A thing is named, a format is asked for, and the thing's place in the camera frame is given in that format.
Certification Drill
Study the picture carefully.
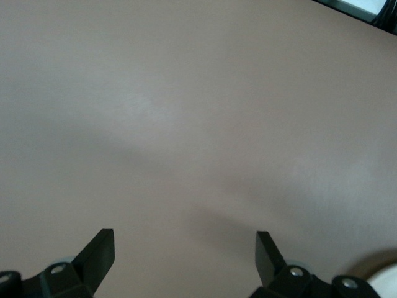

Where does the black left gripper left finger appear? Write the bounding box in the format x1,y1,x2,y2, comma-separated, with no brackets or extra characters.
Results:
0,228,115,298

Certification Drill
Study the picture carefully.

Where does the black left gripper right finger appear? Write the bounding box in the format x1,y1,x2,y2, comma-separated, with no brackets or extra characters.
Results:
249,230,382,298

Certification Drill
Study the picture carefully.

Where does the white round plate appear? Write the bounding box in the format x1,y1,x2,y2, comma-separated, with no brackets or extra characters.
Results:
365,268,397,298

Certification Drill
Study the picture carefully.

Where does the brown table cover sheet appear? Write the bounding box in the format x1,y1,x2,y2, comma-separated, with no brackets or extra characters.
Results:
0,0,397,298

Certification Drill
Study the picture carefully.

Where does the black table edge rail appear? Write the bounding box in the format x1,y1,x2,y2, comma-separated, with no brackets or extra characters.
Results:
313,0,397,35

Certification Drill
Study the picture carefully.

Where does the black cable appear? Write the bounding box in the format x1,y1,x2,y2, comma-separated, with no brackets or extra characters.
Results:
370,0,397,35

